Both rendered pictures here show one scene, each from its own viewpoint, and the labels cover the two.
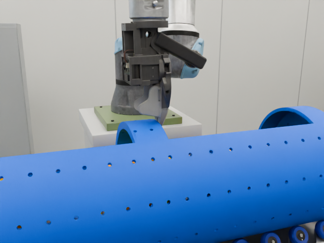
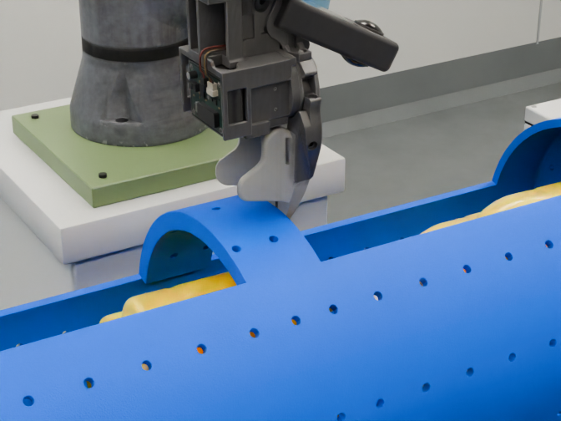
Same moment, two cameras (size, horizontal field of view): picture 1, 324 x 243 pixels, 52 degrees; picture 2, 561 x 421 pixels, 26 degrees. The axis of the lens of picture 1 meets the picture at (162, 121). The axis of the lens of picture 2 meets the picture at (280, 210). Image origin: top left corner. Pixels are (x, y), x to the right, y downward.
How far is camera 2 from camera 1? 0.36 m
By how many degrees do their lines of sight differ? 15
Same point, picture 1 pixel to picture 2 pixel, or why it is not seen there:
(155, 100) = (277, 164)
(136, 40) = (233, 24)
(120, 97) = (106, 95)
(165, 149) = (319, 290)
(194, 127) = (324, 169)
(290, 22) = not seen: outside the picture
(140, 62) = (248, 83)
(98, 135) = (76, 225)
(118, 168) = (224, 356)
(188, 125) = not seen: hidden behind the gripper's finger
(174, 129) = not seen: hidden behind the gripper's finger
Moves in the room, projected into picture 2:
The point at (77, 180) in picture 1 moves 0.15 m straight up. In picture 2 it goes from (137, 398) to (124, 200)
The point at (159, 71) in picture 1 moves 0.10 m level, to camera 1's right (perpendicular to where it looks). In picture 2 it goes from (293, 97) to (423, 88)
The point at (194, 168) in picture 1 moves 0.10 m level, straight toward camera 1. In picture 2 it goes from (390, 329) to (415, 406)
